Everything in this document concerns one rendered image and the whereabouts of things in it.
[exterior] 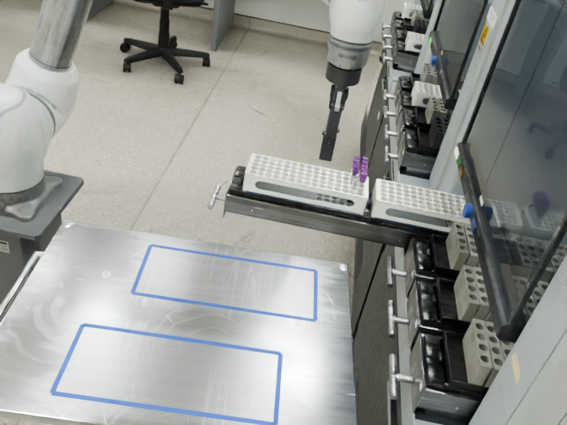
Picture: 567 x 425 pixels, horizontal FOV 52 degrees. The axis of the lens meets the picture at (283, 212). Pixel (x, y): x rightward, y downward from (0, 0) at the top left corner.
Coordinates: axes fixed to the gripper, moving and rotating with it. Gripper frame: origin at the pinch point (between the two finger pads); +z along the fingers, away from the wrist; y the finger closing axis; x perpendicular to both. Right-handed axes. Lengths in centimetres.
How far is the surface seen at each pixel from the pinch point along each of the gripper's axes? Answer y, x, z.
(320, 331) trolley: 45.6, 4.0, 13.4
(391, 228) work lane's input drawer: 6.9, 18.5, 15.0
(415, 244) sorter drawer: 11.8, 23.9, 14.4
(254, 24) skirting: -350, -67, 89
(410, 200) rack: 2.2, 21.8, 9.0
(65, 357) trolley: 62, -36, 13
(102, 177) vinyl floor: -103, -98, 93
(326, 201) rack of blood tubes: 1.4, 2.6, 14.4
